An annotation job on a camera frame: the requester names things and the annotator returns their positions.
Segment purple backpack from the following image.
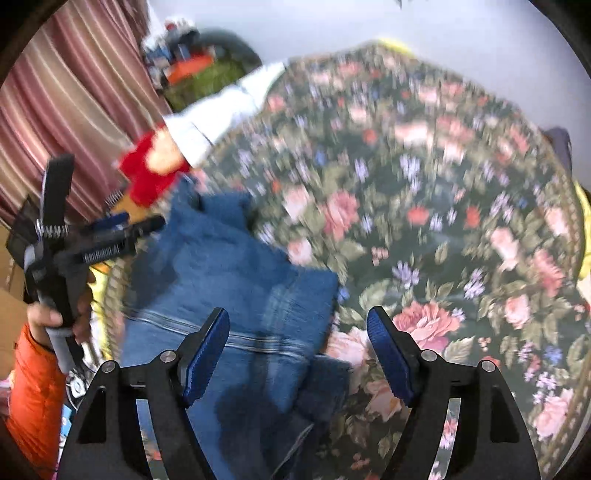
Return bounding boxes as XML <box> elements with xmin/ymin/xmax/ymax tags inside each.
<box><xmin>542</xmin><ymin>127</ymin><xmax>574</xmax><ymax>177</ymax></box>

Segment person's left forearm orange sleeve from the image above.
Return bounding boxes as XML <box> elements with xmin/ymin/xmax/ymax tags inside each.
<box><xmin>4</xmin><ymin>323</ymin><xmax>68</xmax><ymax>480</ymax></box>

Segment yellow cloth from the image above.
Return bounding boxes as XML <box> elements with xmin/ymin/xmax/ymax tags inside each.
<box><xmin>573</xmin><ymin>182</ymin><xmax>591</xmax><ymax>283</ymax></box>

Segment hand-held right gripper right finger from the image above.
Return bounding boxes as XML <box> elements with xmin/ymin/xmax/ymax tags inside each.
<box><xmin>367</xmin><ymin>305</ymin><xmax>542</xmax><ymax>480</ymax></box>

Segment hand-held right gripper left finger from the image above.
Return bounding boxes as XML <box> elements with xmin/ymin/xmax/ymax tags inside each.
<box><xmin>55</xmin><ymin>307</ymin><xmax>232</xmax><ymax>480</ymax></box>

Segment green bag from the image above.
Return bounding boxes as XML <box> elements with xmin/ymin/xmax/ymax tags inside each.
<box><xmin>164</xmin><ymin>58</ymin><xmax>251</xmax><ymax>112</ymax></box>

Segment blue denim jeans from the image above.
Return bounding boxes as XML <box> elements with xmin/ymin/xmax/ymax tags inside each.
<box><xmin>117</xmin><ymin>178</ymin><xmax>352</xmax><ymax>480</ymax></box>

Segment red striped curtain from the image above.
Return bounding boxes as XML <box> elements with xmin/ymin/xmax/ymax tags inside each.
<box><xmin>0</xmin><ymin>4</ymin><xmax>174</xmax><ymax>227</ymax></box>

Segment person's left hand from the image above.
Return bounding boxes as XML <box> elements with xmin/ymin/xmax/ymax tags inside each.
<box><xmin>27</xmin><ymin>270</ymin><xmax>98</xmax><ymax>352</ymax></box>

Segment dark floral blanket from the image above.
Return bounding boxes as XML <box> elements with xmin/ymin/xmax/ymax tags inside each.
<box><xmin>106</xmin><ymin>44</ymin><xmax>588</xmax><ymax>480</ymax></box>

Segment grey rolled cloth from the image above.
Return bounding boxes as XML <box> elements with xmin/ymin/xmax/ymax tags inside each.
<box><xmin>198</xmin><ymin>28</ymin><xmax>262</xmax><ymax>66</ymax></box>

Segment orange packet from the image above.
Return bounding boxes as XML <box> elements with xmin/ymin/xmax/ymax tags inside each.
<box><xmin>168</xmin><ymin>55</ymin><xmax>216</xmax><ymax>85</ymax></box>

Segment white cloth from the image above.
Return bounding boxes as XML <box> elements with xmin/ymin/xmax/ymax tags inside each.
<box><xmin>164</xmin><ymin>62</ymin><xmax>288</xmax><ymax>169</ymax></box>

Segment blue clutter pile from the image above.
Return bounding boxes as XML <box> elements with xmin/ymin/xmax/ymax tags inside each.
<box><xmin>141</xmin><ymin>16</ymin><xmax>202</xmax><ymax>66</ymax></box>

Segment white cable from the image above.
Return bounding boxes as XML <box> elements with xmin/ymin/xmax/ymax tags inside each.
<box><xmin>65</xmin><ymin>367</ymin><xmax>93</xmax><ymax>402</ymax></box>

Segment red plush cloth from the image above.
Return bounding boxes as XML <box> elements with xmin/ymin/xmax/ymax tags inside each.
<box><xmin>117</xmin><ymin>129</ymin><xmax>193</xmax><ymax>208</ymax></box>

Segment yellow pillow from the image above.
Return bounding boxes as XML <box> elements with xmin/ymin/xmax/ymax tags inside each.
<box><xmin>376</xmin><ymin>38</ymin><xmax>413</xmax><ymax>54</ymax></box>

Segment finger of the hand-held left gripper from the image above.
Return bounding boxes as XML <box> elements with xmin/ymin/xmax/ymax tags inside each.
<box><xmin>88</xmin><ymin>211</ymin><xmax>131</xmax><ymax>236</ymax></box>
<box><xmin>78</xmin><ymin>216</ymin><xmax>167</xmax><ymax>267</ymax></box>

